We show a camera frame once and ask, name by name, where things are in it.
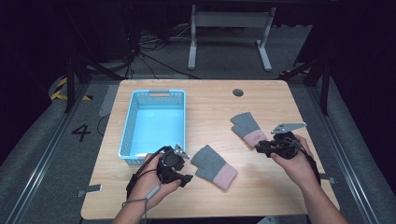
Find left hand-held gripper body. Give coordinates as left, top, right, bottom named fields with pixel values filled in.
left=156, top=143, right=191, bottom=185

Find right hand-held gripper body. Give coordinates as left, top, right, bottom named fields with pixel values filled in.
left=266, top=121, right=308, bottom=161

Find gray glove with pink cuff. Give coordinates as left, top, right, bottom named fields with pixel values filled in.
left=230, top=111, right=269, bottom=148
left=190, top=144, right=239, bottom=190

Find light blue plastic basket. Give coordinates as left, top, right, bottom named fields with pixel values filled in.
left=118, top=89, right=187, bottom=165

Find person's right hand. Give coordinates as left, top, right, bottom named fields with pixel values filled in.
left=270, top=133, right=321, bottom=191

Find person's left hand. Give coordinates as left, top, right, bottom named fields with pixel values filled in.
left=127, top=152, right=182, bottom=213

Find black metal stand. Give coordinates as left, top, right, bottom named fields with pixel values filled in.
left=64, top=53, right=126, bottom=114
left=278, top=55, right=332, bottom=117

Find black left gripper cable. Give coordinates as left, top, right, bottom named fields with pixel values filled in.
left=125, top=145, right=173, bottom=201

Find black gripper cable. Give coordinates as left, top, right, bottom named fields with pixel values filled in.
left=290, top=138, right=322, bottom=188
left=125, top=145, right=173, bottom=201

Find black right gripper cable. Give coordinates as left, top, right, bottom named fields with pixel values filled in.
left=290, top=138, right=322, bottom=188

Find gray wrist strap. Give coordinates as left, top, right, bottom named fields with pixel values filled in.
left=121, top=183, right=163, bottom=224

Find metal table bracket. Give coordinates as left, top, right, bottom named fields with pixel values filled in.
left=319, top=173, right=338, bottom=185
left=76, top=183, right=104, bottom=199

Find aluminium floor rail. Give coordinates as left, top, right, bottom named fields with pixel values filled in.
left=4, top=83, right=92, bottom=224
left=306, top=87, right=381, bottom=224

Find thin black floor cable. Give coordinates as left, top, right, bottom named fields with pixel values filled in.
left=96, top=113, right=112, bottom=138

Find black floor cables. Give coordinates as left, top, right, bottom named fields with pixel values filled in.
left=124, top=26, right=201, bottom=80

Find white metal table frame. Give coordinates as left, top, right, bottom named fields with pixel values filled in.
left=187, top=4, right=277, bottom=72

